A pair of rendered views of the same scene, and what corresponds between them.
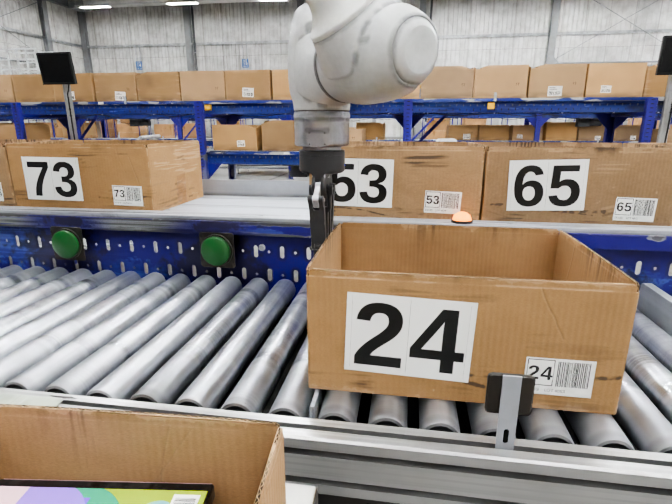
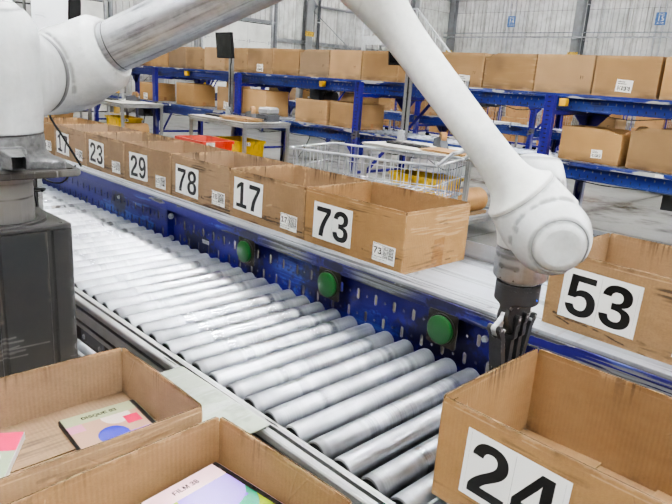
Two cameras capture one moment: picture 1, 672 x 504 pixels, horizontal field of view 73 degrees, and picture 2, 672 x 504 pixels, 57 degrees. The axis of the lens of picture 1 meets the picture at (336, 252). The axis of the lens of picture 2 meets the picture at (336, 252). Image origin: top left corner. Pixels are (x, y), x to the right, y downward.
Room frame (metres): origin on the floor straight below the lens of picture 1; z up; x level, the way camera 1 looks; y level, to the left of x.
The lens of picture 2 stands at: (-0.24, -0.32, 1.36)
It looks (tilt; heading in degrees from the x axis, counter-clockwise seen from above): 16 degrees down; 36
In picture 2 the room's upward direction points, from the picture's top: 4 degrees clockwise
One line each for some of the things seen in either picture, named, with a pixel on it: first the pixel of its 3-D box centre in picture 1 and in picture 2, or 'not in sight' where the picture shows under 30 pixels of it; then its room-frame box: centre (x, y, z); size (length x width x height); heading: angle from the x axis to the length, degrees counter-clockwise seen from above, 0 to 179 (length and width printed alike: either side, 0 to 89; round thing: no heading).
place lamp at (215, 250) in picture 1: (215, 251); (438, 329); (1.02, 0.28, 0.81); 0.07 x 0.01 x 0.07; 81
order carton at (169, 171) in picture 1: (114, 172); (384, 223); (1.30, 0.63, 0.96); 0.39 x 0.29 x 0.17; 81
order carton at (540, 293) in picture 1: (449, 298); (601, 469); (0.66, -0.18, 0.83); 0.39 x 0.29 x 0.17; 81
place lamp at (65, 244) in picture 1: (64, 244); (326, 284); (1.08, 0.67, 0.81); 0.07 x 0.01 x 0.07; 81
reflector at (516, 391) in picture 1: (506, 417); not in sight; (0.44, -0.19, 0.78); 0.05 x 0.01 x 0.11; 81
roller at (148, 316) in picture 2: not in sight; (209, 306); (0.88, 0.93, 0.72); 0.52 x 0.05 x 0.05; 171
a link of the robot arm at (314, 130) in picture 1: (321, 131); (521, 264); (0.76, 0.02, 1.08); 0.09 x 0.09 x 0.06
